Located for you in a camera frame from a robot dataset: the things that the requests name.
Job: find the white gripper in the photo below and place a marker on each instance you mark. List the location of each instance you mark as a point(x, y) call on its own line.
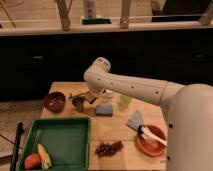
point(97, 92)

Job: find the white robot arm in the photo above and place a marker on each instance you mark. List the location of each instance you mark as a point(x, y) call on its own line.
point(188, 111)

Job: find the purple bowl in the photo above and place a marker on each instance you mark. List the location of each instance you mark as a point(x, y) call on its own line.
point(54, 102)

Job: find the orange bowl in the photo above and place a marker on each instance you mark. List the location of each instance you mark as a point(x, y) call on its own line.
point(150, 147)

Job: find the blue sponge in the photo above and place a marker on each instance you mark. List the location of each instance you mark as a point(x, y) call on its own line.
point(104, 110)

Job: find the green cup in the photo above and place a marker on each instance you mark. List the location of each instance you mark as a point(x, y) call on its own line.
point(124, 101)

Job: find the grey metal cup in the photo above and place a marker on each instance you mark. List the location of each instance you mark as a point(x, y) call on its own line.
point(78, 103)

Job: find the grey cloth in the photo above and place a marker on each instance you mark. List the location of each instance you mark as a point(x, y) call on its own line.
point(135, 120)

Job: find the white brush with black head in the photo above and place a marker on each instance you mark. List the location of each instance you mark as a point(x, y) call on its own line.
point(147, 134)

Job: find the bunch of red grapes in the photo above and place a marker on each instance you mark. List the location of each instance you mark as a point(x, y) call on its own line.
point(108, 149)

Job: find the green plastic tray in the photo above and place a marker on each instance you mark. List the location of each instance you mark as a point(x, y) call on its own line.
point(67, 140)

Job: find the yellow corn cob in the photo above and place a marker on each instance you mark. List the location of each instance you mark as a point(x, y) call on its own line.
point(45, 158)

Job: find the black pole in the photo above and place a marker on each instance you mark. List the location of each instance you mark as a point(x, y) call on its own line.
point(16, 147)

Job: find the orange fruit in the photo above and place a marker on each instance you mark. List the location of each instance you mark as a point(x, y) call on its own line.
point(32, 161)

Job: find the green base white post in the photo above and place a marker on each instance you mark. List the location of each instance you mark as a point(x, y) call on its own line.
point(90, 16)

